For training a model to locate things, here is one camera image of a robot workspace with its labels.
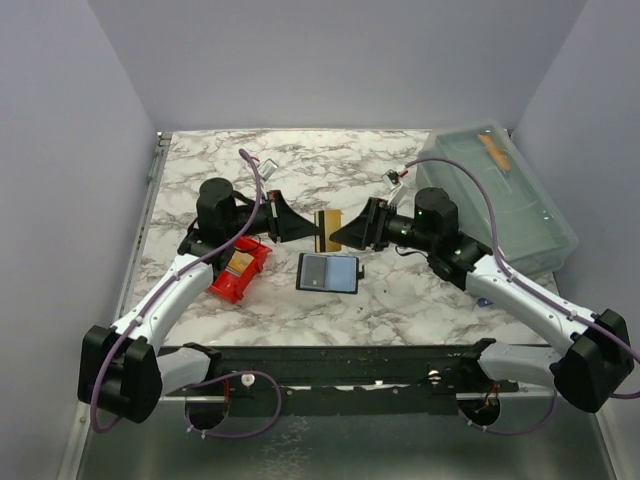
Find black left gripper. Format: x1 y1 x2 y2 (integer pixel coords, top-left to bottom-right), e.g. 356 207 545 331
225 190 321 243

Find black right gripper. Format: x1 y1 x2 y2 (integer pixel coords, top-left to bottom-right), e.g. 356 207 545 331
330 197 436 254

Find yellow credit card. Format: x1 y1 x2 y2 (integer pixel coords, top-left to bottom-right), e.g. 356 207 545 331
314 209 342 253

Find dark grey credit card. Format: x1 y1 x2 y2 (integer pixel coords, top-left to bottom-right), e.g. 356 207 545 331
301 255 327 290

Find black leather card holder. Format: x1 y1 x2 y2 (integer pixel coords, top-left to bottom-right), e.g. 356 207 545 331
296 253 365 295

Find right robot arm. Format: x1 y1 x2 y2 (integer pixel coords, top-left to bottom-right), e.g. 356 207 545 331
330 188 634 413

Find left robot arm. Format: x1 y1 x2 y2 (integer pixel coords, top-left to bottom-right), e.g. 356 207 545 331
77 177 319 423

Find cards in red bin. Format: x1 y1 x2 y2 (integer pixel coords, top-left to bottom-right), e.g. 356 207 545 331
226 251 254 277

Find red plastic bin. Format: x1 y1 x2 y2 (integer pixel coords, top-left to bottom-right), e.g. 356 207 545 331
208 237 272 304

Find orange tool inside box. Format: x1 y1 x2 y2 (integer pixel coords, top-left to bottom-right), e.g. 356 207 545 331
477 134 511 173

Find green plastic storage box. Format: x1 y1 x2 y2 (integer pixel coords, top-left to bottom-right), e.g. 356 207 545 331
416 120 578 278

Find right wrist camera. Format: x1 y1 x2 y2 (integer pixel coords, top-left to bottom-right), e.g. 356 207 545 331
382 169 408 208

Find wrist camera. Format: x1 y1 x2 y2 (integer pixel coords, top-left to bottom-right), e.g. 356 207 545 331
258 159 279 181
382 169 408 208

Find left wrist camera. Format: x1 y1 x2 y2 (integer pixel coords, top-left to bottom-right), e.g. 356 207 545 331
258 159 279 181

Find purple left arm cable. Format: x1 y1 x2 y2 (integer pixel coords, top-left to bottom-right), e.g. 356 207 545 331
89 148 284 441

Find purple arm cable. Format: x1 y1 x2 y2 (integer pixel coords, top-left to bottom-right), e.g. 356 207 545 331
399 157 640 435
89 148 284 441

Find aluminium rail frame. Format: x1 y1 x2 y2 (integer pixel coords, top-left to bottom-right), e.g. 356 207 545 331
82 131 611 479

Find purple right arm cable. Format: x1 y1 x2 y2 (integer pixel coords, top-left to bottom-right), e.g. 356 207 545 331
399 157 640 435

